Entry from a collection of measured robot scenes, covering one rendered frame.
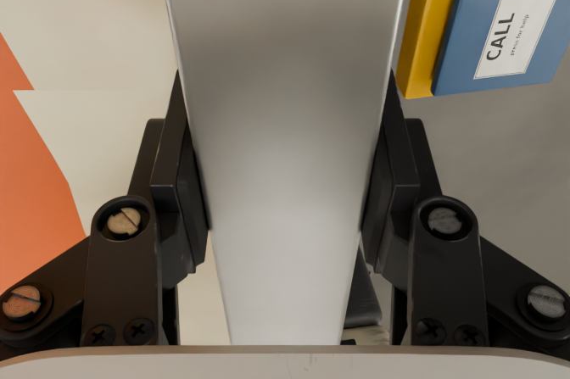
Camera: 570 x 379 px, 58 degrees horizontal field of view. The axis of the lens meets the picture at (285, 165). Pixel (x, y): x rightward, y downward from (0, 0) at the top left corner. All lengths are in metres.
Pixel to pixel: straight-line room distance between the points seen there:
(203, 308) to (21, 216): 0.09
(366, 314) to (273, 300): 1.03
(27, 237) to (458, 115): 1.83
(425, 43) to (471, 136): 1.69
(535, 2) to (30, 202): 0.33
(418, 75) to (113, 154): 0.30
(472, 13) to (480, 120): 1.66
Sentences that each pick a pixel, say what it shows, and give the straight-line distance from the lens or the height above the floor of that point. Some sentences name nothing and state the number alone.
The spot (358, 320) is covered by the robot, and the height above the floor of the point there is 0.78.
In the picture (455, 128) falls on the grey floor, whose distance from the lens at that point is 2.01.
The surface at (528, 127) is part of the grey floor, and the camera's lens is 2.19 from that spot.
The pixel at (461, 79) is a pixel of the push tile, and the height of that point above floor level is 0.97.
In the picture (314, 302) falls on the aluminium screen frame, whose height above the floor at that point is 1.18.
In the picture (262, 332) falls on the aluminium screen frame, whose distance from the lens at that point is 0.18.
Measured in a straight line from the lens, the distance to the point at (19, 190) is 0.19.
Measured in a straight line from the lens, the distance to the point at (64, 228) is 0.20.
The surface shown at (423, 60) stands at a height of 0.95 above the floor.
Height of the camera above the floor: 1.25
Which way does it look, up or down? 42 degrees down
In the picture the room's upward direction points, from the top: 166 degrees clockwise
